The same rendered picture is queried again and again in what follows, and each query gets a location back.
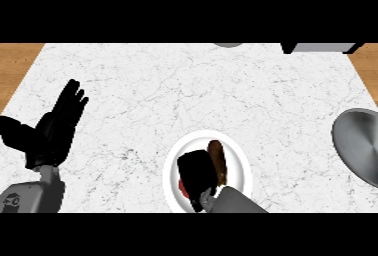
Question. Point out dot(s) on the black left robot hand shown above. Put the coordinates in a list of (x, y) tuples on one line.
[(58, 126)]

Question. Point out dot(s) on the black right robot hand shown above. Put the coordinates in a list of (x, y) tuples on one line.
[(196, 171)]

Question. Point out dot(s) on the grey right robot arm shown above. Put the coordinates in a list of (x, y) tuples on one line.
[(235, 201)]

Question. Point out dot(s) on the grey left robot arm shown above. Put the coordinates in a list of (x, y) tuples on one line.
[(36, 195)]

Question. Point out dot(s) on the red bell pepper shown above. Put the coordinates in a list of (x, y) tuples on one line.
[(183, 189)]

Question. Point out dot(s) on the white round plate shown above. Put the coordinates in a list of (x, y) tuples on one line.
[(238, 160)]

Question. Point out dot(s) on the grey metal pan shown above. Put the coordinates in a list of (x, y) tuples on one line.
[(356, 146)]

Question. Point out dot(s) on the brown oblong vegetable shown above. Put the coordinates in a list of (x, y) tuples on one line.
[(219, 163)]

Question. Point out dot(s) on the grey round object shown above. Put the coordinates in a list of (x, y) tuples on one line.
[(227, 44)]

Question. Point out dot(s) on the grey box appliance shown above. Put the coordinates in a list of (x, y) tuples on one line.
[(319, 47)]

